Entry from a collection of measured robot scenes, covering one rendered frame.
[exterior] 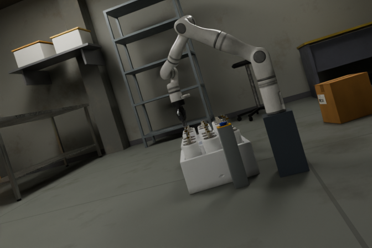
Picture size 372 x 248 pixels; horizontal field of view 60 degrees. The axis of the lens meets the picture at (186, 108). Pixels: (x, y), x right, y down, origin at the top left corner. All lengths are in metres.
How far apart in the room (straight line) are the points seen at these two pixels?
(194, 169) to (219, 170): 0.13
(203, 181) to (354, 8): 3.81
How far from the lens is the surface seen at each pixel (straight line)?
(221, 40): 1.64
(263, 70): 1.60
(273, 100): 1.61
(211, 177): 1.76
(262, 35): 4.84
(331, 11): 4.99
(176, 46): 1.80
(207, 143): 1.76
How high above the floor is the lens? 0.51
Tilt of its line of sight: 2 degrees down
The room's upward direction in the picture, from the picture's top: 17 degrees counter-clockwise
